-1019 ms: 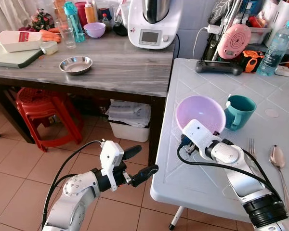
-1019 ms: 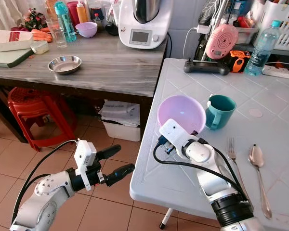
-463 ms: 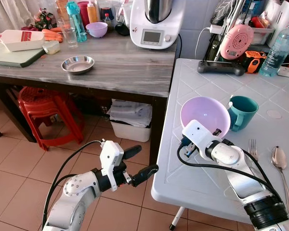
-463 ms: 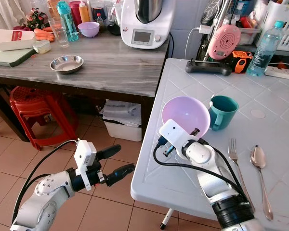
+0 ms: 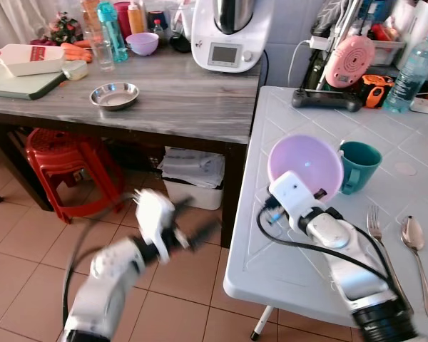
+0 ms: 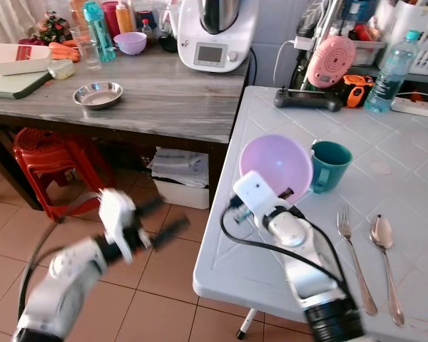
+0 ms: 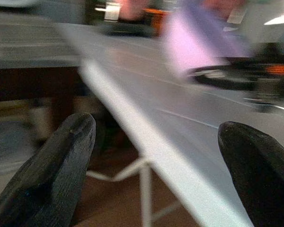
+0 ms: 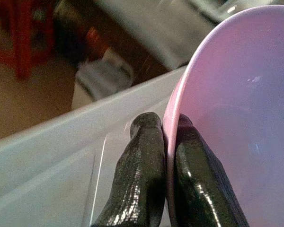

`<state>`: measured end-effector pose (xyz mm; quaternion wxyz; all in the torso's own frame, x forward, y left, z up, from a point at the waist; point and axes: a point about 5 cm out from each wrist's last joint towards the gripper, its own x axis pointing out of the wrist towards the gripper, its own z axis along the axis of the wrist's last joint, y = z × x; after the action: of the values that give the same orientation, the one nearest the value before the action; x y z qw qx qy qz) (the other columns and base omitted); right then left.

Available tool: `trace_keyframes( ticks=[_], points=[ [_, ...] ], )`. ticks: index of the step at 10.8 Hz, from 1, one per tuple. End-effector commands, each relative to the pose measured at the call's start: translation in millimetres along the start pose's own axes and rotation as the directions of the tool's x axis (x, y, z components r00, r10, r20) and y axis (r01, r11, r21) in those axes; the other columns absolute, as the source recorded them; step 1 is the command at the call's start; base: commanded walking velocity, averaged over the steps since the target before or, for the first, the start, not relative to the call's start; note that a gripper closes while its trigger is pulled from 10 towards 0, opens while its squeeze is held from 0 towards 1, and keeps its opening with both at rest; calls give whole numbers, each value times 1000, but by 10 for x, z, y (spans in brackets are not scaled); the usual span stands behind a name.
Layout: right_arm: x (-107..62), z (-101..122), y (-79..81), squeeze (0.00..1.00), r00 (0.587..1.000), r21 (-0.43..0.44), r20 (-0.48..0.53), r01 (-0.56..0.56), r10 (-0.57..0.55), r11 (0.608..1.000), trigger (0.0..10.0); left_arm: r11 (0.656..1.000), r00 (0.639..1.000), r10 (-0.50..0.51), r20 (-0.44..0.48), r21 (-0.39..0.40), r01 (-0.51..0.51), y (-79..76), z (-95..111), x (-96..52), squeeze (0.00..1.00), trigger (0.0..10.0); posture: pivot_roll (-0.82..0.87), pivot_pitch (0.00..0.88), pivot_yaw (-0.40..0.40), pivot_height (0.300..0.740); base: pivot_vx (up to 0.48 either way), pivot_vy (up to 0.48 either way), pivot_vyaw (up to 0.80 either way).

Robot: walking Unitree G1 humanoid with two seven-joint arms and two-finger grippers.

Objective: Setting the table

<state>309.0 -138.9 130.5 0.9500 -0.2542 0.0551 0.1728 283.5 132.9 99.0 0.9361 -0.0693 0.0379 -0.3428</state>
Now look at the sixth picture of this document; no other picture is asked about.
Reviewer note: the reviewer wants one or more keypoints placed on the red canister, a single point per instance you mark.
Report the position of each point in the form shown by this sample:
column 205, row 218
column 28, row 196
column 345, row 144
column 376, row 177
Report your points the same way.
column 110, row 18

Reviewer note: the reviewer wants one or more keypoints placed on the white power strip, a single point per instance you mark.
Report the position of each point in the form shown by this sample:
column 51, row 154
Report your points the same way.
column 417, row 108

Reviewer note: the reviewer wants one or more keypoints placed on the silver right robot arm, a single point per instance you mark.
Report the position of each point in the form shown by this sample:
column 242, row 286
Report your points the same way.
column 310, row 278

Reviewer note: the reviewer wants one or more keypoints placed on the orange carrots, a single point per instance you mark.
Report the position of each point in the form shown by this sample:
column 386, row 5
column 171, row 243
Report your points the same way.
column 64, row 51

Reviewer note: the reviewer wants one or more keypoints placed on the orange sauce bottle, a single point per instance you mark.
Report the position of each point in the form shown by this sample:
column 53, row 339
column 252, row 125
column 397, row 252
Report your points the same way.
column 124, row 18

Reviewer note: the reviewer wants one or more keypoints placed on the red plastic stool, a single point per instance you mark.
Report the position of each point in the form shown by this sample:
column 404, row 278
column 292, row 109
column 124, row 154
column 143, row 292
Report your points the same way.
column 53, row 160

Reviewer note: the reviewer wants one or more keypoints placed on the small decorative plant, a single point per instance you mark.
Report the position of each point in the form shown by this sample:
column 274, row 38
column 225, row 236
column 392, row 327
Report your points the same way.
column 53, row 30

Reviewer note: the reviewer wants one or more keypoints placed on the small steel bowl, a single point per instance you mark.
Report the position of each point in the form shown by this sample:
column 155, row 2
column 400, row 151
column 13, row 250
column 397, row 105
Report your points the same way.
column 98, row 95

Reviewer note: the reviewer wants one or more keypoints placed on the grey wooden table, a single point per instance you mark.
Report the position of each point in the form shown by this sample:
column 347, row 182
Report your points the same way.
column 171, row 100

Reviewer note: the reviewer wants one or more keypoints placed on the steel fork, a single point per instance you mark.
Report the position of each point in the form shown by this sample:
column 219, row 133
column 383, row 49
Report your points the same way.
column 349, row 235

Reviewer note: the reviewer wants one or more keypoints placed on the green cutting board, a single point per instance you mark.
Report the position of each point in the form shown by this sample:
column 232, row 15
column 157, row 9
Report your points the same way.
column 14, row 84

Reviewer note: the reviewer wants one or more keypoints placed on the black handheld controller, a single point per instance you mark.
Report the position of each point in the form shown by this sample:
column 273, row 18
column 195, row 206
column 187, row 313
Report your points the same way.
column 308, row 100

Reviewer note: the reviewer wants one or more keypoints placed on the small lilac bowl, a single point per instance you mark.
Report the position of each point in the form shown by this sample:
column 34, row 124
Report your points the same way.
column 130, row 43

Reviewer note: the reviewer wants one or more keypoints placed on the white and red slicer tray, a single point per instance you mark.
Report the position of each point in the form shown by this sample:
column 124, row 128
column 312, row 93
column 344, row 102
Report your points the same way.
column 18, row 60

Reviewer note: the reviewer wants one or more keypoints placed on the white kitchen food processor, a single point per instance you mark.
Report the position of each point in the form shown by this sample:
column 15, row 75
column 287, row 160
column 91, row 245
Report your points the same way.
column 217, row 43

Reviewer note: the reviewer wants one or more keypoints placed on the orange and black tool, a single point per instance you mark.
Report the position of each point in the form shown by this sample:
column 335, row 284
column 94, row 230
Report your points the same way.
column 358, row 91

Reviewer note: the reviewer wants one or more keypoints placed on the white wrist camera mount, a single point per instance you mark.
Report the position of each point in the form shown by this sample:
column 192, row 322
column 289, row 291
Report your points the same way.
column 258, row 197
column 115, row 214

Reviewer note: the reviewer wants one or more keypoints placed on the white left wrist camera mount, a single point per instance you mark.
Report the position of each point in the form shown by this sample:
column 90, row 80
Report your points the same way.
column 115, row 214

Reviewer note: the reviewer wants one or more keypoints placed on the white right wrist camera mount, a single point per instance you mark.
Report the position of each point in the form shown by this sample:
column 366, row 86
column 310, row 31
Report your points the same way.
column 258, row 197

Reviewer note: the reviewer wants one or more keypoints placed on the teal drinking bottle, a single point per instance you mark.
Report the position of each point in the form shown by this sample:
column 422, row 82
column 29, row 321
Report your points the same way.
column 100, row 32

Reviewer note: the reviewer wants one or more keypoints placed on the clear drinking glass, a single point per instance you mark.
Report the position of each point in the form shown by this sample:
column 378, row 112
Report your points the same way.
column 90, row 54

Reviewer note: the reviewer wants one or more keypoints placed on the clear water bottle teal cap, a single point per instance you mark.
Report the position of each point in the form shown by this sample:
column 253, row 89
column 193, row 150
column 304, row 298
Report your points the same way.
column 392, row 75

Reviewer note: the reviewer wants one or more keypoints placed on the teal plastic mug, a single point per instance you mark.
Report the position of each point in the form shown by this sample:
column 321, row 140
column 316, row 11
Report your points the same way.
column 329, row 167

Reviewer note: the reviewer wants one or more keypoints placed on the white plastic table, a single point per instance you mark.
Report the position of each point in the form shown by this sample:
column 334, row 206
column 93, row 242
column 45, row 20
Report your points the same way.
column 406, row 171

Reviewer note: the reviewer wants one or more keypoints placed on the small pale food container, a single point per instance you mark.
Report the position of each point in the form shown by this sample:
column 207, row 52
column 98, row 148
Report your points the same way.
column 61, row 69

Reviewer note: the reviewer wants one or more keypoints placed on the pink round appliance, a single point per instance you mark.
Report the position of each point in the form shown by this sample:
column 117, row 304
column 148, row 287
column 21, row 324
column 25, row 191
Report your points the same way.
column 329, row 61

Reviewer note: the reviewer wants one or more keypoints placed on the white storage box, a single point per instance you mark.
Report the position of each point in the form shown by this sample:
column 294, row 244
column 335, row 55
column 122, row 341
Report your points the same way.
column 180, row 178

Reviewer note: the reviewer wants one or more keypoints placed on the large pink plastic bowl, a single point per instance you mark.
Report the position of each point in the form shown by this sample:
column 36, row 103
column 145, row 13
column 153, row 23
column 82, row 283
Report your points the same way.
column 278, row 160

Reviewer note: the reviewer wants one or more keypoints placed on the white plastic basket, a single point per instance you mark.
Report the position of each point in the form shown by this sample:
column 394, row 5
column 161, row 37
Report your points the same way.
column 421, row 28

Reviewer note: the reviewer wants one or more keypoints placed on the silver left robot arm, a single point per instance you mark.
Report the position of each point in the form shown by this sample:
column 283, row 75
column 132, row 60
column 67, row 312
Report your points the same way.
column 64, row 285

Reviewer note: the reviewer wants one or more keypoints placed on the steel spoon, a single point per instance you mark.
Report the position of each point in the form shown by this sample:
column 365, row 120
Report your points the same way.
column 381, row 234

